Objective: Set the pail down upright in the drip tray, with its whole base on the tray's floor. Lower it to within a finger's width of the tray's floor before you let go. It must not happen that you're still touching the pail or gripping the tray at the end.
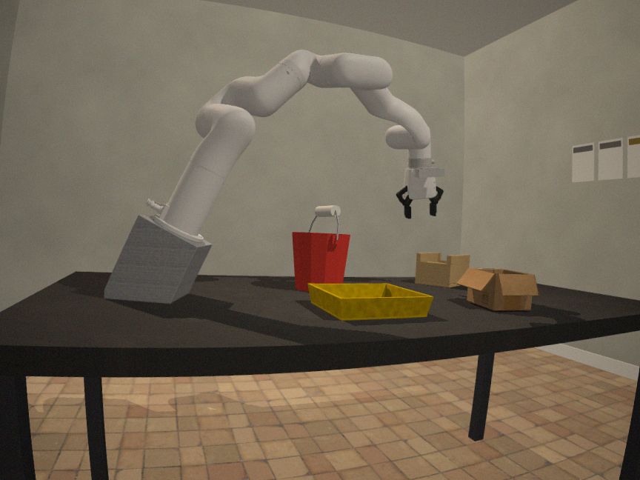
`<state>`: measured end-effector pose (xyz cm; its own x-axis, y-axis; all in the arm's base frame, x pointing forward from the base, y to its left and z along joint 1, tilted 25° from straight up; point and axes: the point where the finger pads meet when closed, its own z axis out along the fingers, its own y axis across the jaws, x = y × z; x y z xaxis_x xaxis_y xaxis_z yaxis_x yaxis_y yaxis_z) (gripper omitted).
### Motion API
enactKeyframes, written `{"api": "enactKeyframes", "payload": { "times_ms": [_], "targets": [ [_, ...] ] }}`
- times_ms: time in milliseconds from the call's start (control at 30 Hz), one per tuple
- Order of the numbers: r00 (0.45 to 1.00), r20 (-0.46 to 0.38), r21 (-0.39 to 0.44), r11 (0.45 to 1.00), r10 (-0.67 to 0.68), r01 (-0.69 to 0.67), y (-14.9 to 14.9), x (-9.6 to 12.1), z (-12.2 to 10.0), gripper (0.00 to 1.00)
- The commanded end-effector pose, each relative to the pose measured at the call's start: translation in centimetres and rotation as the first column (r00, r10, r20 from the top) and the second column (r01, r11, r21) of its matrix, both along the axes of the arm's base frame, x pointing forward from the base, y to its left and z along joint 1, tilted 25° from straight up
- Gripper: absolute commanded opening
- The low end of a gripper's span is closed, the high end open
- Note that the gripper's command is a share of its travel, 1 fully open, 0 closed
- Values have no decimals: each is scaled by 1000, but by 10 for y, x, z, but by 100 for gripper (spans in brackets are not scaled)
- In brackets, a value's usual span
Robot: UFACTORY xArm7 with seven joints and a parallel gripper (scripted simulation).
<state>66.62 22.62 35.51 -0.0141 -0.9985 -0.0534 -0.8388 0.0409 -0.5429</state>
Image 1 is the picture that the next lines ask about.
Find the wooden crate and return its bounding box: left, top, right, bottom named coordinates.
left=416, top=253, right=470, bottom=288

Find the brown cardboard box with flaps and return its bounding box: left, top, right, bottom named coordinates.
left=457, top=268, right=540, bottom=310

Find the yellow shallow tray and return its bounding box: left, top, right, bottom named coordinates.
left=307, top=284, right=434, bottom=320

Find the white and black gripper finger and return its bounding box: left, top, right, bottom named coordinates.
left=396, top=186, right=412, bottom=219
left=429, top=186, right=444, bottom=216

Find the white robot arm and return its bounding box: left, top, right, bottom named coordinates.
left=146, top=50, right=444, bottom=243

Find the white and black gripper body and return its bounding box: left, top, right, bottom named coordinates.
left=404, top=167, right=436, bottom=200

